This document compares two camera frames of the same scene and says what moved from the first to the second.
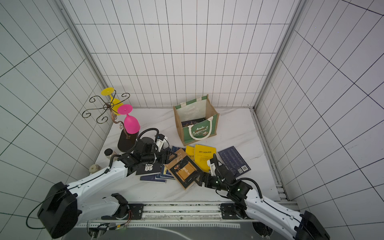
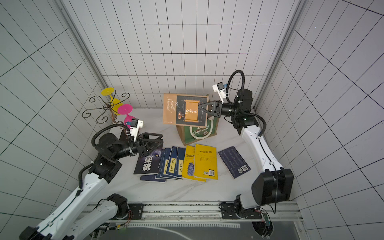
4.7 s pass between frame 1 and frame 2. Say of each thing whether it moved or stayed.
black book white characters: stayed
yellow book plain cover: stayed
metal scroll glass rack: stayed
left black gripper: moved
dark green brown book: moved
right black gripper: moved
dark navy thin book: stayed
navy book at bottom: stayed
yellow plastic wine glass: stayed
